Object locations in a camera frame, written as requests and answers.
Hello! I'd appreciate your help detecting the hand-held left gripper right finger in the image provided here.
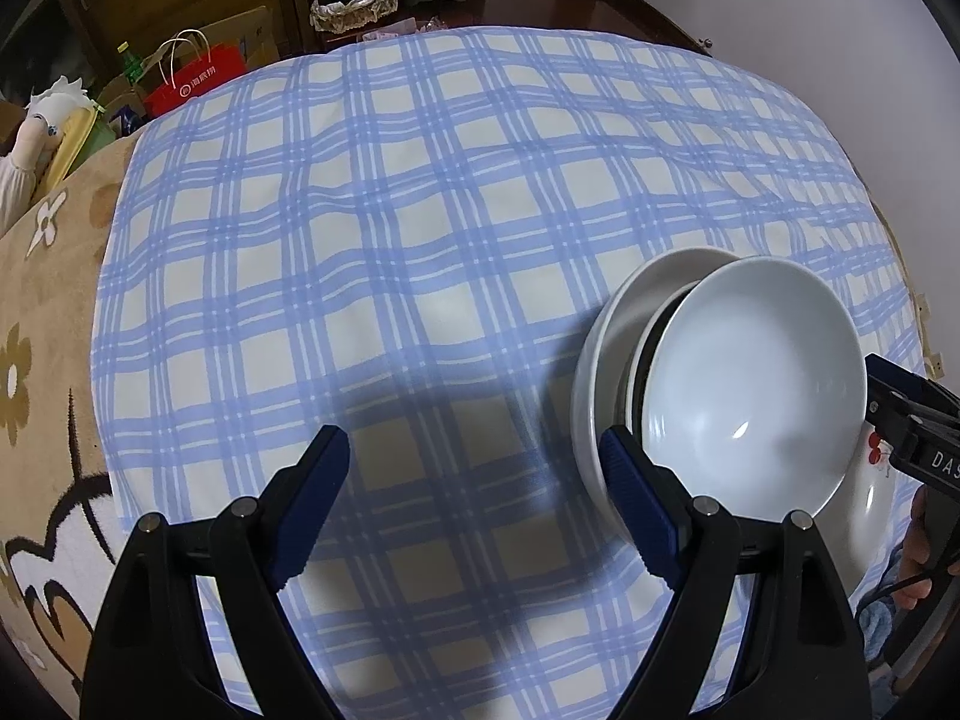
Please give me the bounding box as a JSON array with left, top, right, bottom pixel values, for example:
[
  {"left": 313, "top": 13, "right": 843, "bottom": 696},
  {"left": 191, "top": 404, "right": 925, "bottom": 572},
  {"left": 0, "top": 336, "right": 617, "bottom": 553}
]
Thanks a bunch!
[{"left": 598, "top": 424, "right": 878, "bottom": 720}]

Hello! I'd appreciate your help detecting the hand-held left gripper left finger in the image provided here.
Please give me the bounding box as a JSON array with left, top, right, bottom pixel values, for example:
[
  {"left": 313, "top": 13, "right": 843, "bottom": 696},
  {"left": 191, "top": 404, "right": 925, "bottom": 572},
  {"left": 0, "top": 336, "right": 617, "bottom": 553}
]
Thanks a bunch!
[{"left": 81, "top": 425, "right": 351, "bottom": 720}]

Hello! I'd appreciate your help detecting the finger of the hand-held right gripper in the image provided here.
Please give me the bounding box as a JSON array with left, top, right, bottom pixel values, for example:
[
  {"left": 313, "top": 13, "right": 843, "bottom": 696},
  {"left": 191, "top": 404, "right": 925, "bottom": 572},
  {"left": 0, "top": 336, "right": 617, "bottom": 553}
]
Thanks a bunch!
[
  {"left": 866, "top": 355, "right": 960, "bottom": 421},
  {"left": 865, "top": 382, "right": 920, "bottom": 466}
]

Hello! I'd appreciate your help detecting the plain white bowl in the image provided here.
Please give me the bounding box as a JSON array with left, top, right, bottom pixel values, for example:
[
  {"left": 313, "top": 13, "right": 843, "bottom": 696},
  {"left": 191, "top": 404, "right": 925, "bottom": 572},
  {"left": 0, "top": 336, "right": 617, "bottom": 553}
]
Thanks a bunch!
[{"left": 645, "top": 256, "right": 869, "bottom": 518}]

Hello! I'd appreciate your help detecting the person's right hand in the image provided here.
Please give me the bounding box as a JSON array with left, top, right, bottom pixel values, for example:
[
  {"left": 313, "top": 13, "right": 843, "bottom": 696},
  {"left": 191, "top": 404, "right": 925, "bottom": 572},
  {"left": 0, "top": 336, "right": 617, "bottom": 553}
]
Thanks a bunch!
[{"left": 896, "top": 495, "right": 960, "bottom": 612}]

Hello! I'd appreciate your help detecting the blue towel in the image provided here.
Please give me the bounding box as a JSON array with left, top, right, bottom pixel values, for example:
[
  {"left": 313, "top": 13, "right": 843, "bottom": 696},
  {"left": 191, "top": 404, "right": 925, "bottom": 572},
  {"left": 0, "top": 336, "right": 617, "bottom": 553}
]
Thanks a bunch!
[{"left": 851, "top": 540, "right": 912, "bottom": 661}]

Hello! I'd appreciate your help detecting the blue plaid blanket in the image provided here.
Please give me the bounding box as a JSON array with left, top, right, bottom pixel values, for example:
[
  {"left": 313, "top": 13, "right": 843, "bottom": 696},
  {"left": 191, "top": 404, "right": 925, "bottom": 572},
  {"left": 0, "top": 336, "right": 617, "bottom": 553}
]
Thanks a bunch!
[{"left": 90, "top": 26, "right": 927, "bottom": 720}]

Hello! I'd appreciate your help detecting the beige flower print blanket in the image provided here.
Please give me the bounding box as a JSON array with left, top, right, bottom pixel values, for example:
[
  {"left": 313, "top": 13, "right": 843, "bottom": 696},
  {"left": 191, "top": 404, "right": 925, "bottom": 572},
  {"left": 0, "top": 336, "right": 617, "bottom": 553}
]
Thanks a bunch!
[{"left": 0, "top": 109, "right": 226, "bottom": 720}]

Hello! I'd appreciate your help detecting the green yellow plush toy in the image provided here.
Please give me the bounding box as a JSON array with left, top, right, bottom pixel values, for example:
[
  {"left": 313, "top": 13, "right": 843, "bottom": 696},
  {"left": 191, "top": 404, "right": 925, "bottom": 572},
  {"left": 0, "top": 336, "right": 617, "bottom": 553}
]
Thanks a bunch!
[{"left": 41, "top": 106, "right": 117, "bottom": 192}]

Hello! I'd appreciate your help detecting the red paper bag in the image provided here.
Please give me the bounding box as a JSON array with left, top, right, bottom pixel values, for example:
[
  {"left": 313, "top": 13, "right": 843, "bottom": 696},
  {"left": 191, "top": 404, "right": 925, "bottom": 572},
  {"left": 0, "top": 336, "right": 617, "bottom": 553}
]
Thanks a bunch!
[{"left": 142, "top": 30, "right": 247, "bottom": 121}]

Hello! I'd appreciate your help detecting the large cardboard box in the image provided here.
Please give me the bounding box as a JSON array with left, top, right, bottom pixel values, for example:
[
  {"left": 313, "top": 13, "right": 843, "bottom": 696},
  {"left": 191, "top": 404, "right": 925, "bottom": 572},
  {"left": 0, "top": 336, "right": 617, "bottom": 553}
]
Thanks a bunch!
[{"left": 217, "top": 6, "right": 280, "bottom": 76}]

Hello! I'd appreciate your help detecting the white haired plush doll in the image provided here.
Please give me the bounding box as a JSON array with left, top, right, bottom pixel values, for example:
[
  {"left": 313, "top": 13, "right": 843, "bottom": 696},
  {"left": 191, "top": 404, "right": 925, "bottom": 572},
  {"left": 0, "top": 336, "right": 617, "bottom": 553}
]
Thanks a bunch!
[{"left": 21, "top": 75, "right": 100, "bottom": 140}]

